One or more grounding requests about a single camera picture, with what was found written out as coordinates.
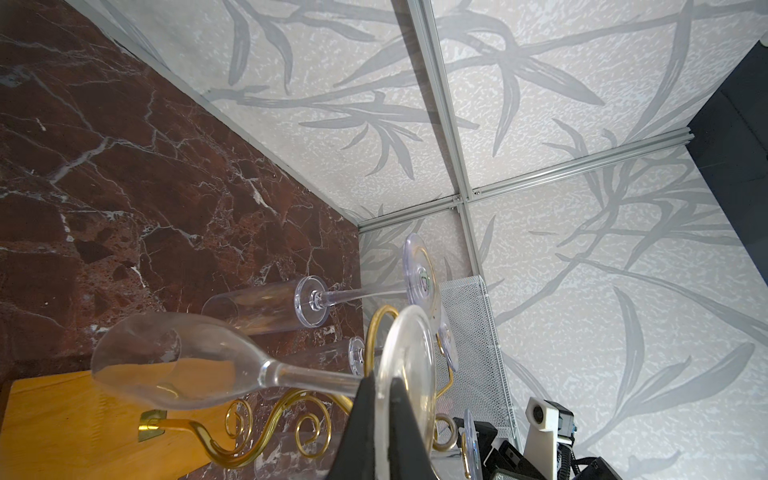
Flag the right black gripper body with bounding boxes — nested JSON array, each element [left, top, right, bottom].
[[453, 417, 540, 479]]

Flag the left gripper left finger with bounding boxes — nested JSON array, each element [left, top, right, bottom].
[[326, 376, 376, 480]]

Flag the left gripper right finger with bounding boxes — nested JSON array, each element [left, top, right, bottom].
[[388, 378, 436, 480]]

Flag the clear wine glass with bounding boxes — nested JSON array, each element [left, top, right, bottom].
[[201, 233, 441, 336], [349, 305, 459, 378]]

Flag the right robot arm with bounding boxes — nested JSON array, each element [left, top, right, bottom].
[[453, 417, 621, 479]]

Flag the front round wine glass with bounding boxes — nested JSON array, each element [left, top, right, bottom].
[[91, 305, 436, 472]]

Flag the yellow wooden rack base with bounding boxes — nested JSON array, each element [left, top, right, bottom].
[[1, 371, 210, 479]]

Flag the white wire mesh basket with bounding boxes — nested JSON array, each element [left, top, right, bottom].
[[437, 276, 520, 447]]

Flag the gold wire glass rack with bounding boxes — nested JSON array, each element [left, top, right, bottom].
[[137, 304, 475, 480]]

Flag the aluminium frame struts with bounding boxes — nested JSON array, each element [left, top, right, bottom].
[[65, 0, 697, 283]]

